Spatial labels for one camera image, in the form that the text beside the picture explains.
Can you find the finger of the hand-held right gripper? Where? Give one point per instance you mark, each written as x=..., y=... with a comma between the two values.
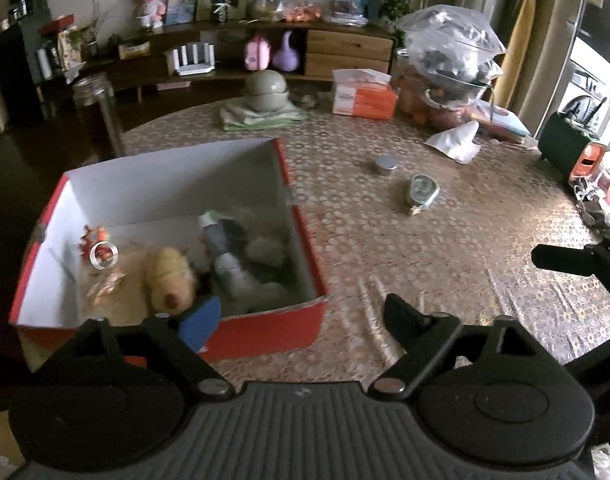
x=560, y=257

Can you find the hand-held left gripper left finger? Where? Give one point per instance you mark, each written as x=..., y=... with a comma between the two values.
x=200, y=322

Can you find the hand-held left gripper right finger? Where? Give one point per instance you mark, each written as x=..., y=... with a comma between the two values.
x=405, y=317

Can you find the tan hamster plush toy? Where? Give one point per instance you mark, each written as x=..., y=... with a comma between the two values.
x=170, y=280

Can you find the wet wipes packet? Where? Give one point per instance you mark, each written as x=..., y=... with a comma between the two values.
x=235, y=275

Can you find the red cardboard box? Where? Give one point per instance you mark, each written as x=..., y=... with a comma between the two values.
x=265, y=330

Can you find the silver foil wrapper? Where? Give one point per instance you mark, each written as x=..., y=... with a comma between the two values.
x=107, y=287

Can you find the tape roll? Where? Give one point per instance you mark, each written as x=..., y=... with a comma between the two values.
x=92, y=255

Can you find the small orange candy wrapper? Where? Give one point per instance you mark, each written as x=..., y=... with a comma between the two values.
x=95, y=235

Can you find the green oval case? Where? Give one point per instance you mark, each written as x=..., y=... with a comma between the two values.
x=423, y=192

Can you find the stack of paper booklets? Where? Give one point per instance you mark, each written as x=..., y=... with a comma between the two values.
x=505, y=125

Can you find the grey round tin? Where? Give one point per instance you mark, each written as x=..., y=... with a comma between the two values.
x=386, y=166

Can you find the white paper pouch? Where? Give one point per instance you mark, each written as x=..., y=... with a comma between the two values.
x=455, y=145

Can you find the washing machine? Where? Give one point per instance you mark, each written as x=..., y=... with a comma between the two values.
x=590, y=85

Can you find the clear snack container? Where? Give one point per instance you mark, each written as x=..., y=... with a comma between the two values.
x=435, y=110

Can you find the green folded cloth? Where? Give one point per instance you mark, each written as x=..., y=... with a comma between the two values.
x=240, y=120

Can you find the orange tissue box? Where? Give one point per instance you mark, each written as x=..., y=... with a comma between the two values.
x=365, y=100

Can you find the glass jar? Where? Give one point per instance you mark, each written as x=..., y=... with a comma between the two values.
x=97, y=115

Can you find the yellow curtain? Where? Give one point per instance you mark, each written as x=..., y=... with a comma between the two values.
x=522, y=25

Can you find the pile of clear plastic bags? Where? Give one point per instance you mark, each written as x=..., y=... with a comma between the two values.
x=450, y=45

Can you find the grey-green lidded bowl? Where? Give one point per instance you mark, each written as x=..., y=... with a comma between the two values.
x=267, y=90

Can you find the white router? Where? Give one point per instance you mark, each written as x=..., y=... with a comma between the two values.
x=190, y=62

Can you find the pink toy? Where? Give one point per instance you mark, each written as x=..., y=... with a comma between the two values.
x=257, y=55

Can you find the wooden television cabinet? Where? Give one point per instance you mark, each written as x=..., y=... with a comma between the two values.
x=345, y=50

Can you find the small cardboard box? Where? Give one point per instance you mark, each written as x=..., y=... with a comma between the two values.
x=134, y=50

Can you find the purple gourd toy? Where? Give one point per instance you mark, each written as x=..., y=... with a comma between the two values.
x=286, y=55

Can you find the floral gift bag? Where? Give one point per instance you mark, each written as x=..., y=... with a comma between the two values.
x=70, y=52

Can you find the white bottle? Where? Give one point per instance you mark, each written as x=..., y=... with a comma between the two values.
x=45, y=62

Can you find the dark side cabinet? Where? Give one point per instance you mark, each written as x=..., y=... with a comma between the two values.
x=15, y=80

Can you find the small potted plant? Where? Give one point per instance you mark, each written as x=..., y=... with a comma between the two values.
x=221, y=12

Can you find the pink plush pig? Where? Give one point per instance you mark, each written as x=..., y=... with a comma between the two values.
x=150, y=2

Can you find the red flat box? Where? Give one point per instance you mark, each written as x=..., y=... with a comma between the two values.
x=57, y=25

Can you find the black coffee machine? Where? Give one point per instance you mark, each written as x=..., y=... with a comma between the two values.
x=27, y=2

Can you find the blue picture frame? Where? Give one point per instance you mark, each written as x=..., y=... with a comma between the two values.
x=182, y=5

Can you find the wooden picture frame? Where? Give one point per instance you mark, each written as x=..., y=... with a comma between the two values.
x=237, y=0

